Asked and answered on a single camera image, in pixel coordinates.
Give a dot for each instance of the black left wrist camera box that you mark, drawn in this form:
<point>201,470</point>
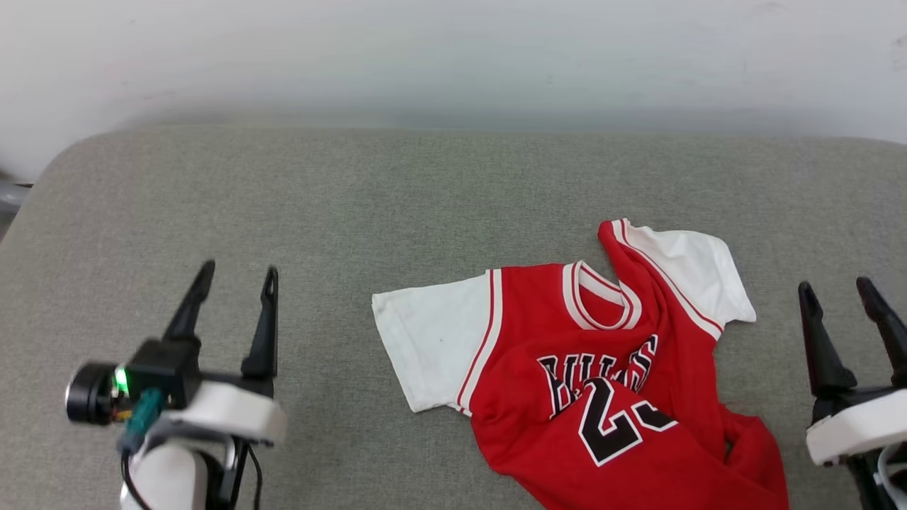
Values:
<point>164,372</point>

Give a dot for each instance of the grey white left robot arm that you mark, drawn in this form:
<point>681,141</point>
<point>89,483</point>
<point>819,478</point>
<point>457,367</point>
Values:
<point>166,478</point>

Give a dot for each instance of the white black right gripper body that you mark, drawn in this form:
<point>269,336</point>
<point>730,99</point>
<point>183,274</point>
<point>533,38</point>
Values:
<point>857,428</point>

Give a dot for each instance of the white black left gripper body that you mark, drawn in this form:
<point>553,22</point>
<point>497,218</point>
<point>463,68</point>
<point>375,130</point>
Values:
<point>227,411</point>

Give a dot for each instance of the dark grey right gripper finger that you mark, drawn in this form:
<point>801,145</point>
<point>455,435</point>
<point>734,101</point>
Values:
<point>818,347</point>
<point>886,322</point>

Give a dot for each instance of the red white basketball jersey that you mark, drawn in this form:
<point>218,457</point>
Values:
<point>538,368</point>

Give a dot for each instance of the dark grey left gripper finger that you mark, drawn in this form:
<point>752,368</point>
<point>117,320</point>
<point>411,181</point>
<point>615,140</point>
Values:
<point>263,333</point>
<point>188,308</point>

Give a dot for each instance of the grey metal pipe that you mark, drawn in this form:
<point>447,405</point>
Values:
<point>10,195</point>

